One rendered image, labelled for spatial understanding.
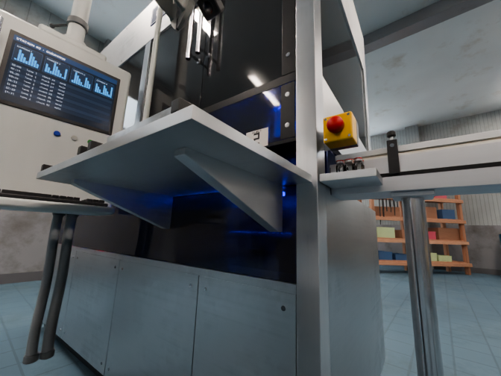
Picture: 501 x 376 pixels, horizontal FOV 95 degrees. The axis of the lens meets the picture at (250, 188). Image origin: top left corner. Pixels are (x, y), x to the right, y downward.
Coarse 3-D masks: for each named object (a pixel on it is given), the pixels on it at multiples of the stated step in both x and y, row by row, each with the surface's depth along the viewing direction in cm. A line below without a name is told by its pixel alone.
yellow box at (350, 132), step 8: (344, 120) 57; (352, 120) 56; (344, 128) 57; (352, 128) 56; (328, 136) 59; (336, 136) 58; (344, 136) 56; (352, 136) 56; (328, 144) 60; (336, 144) 60; (344, 144) 60; (352, 144) 59
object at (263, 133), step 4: (264, 128) 72; (252, 132) 75; (256, 132) 74; (260, 132) 73; (264, 132) 72; (248, 136) 76; (252, 136) 75; (256, 136) 73; (260, 136) 73; (264, 136) 72; (256, 140) 73; (260, 140) 72; (264, 140) 71; (260, 144) 72; (264, 144) 71
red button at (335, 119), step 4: (336, 116) 56; (328, 120) 57; (332, 120) 56; (336, 120) 55; (340, 120) 55; (328, 124) 57; (332, 124) 56; (336, 124) 55; (340, 124) 55; (328, 128) 57; (332, 128) 56; (336, 128) 55; (340, 128) 55; (332, 132) 57; (336, 132) 57
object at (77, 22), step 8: (80, 0) 115; (88, 0) 117; (72, 8) 114; (80, 8) 114; (88, 8) 118; (72, 16) 111; (80, 16) 114; (88, 16) 118; (56, 24) 114; (64, 24) 115; (72, 24) 112; (80, 24) 113; (72, 32) 111; (80, 32) 113; (80, 40) 112
